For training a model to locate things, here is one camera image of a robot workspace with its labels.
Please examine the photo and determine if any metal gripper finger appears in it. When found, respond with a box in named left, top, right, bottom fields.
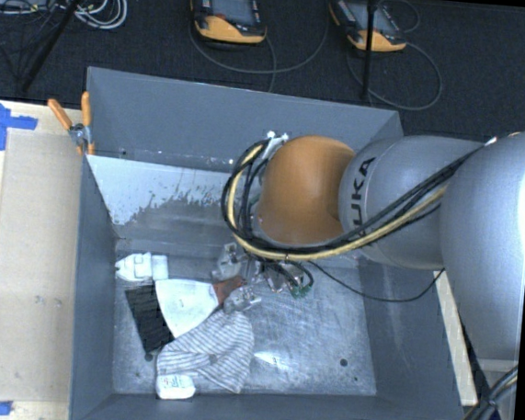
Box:
left=222, top=283, right=264, bottom=318
left=211, top=241, right=247, bottom=285

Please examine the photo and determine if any red-brown small block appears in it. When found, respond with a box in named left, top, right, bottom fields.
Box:
left=211, top=273, right=245, bottom=309

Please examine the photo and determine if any grey striped cloth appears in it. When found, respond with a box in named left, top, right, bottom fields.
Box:
left=154, top=302, right=259, bottom=396

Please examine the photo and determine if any grey metal bin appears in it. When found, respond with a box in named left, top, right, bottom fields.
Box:
left=52, top=66, right=496, bottom=420

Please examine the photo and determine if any black cloth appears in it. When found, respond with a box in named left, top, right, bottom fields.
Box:
left=118, top=280, right=182, bottom=358

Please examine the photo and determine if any small white box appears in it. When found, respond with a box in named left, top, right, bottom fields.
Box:
left=154, top=370, right=199, bottom=403

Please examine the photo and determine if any brown cardboard board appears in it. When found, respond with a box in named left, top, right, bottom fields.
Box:
left=0, top=128, right=96, bottom=411

